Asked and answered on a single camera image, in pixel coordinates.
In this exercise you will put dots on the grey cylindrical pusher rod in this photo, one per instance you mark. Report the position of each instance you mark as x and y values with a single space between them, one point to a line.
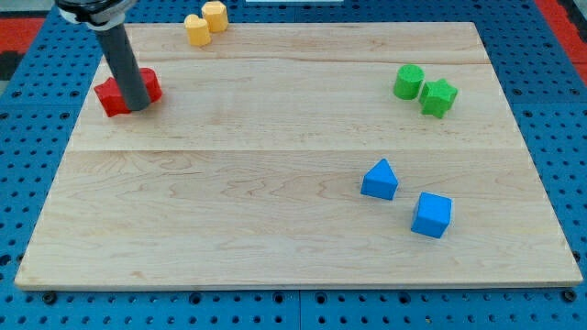
122 63

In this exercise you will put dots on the red star block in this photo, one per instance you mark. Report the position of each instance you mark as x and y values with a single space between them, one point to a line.
110 98

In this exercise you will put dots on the green star block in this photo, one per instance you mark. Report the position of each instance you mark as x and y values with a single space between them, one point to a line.
437 97

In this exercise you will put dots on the red cylinder block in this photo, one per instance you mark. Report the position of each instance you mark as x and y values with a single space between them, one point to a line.
152 84

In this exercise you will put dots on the yellow heart block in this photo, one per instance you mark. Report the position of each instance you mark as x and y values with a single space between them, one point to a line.
197 30

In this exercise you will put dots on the yellow hexagon block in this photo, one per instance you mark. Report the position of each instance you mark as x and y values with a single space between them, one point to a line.
215 14

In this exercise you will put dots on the wooden board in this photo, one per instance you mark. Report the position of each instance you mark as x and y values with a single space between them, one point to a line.
246 174

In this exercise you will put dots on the green cylinder block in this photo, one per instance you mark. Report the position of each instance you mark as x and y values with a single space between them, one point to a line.
409 79

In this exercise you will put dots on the blue triangle block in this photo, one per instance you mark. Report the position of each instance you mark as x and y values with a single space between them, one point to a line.
380 181

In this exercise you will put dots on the blue cube block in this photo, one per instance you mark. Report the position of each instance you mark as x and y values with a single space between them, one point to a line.
432 215

